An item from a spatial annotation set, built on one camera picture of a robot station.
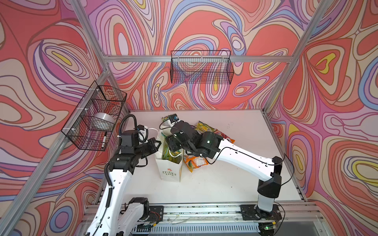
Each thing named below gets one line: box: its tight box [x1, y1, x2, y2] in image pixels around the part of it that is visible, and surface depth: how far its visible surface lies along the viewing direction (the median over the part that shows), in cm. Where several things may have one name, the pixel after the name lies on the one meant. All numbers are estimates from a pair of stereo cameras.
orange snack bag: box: [183, 155, 209, 173], surface depth 89 cm
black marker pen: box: [101, 131, 108, 149], surface depth 75 cm
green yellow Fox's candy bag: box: [194, 120, 216, 135], surface depth 107 cm
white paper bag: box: [155, 129, 185, 182], surface depth 73 cm
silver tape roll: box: [93, 112, 116, 123], surface depth 75 cm
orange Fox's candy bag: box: [214, 129, 236, 144], surface depth 103 cm
